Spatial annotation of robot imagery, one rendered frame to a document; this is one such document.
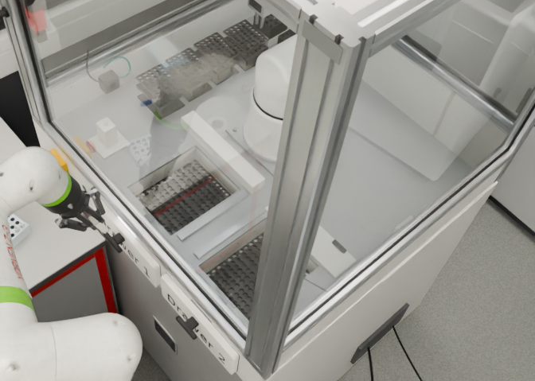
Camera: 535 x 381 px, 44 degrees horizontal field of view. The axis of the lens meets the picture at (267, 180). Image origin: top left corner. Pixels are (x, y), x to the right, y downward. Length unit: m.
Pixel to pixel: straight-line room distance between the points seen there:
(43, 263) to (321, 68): 1.36
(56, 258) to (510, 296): 1.90
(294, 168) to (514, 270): 2.26
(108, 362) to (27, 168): 0.46
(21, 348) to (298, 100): 0.61
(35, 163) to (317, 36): 0.83
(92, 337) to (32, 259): 0.85
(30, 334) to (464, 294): 2.12
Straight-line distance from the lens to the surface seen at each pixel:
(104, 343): 1.19
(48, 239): 2.04
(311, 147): 0.88
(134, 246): 1.80
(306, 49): 0.80
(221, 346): 1.67
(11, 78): 2.45
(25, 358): 1.16
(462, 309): 2.93
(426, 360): 2.79
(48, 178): 1.45
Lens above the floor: 2.47
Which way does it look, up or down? 54 degrees down
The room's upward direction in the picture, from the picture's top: 9 degrees clockwise
